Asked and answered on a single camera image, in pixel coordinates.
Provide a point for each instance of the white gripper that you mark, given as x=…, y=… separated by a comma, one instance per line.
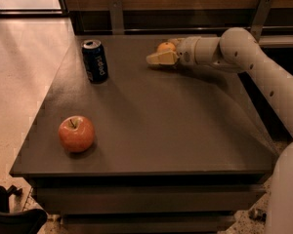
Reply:
x=187, y=51

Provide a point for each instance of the orange fruit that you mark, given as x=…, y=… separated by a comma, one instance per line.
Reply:
x=166, y=46

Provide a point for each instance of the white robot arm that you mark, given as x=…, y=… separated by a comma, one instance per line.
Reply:
x=238, y=51

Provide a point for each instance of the dark blue Pepsi can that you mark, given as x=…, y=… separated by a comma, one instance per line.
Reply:
x=93, y=54

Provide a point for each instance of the red apple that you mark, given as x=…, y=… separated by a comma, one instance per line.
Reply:
x=76, y=134

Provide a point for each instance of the left metal wall bracket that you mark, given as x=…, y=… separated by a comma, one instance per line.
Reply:
x=116, y=17

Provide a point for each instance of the metal wall bracket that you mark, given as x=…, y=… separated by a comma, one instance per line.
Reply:
x=261, y=13
x=116, y=17

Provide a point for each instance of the right metal wall bracket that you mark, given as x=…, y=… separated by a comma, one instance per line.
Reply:
x=261, y=13

